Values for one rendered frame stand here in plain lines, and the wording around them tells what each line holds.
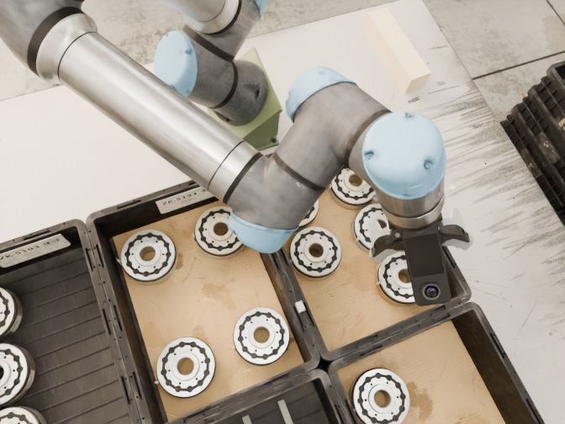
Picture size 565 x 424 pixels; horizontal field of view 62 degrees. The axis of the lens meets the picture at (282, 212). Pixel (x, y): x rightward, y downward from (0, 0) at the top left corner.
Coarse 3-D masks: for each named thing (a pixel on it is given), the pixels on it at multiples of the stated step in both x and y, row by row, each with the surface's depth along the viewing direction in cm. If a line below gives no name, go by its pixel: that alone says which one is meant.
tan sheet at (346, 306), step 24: (336, 216) 99; (288, 240) 97; (360, 264) 96; (312, 288) 93; (336, 288) 94; (360, 288) 94; (312, 312) 92; (336, 312) 92; (360, 312) 92; (384, 312) 92; (408, 312) 93; (336, 336) 90; (360, 336) 90
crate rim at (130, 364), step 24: (168, 192) 88; (96, 216) 85; (96, 240) 84; (288, 288) 83; (120, 312) 80; (120, 336) 78; (312, 360) 79; (264, 384) 78; (144, 408) 74; (216, 408) 75
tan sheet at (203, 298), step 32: (160, 224) 96; (192, 224) 97; (192, 256) 94; (256, 256) 95; (128, 288) 91; (160, 288) 91; (192, 288) 92; (224, 288) 92; (256, 288) 93; (160, 320) 89; (192, 320) 89; (224, 320) 90; (160, 352) 87; (224, 352) 88; (288, 352) 88; (160, 384) 85; (224, 384) 86
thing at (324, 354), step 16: (448, 256) 87; (288, 272) 84; (464, 288) 85; (448, 304) 84; (416, 320) 82; (320, 336) 80; (368, 336) 81; (384, 336) 81; (320, 352) 79; (336, 352) 79
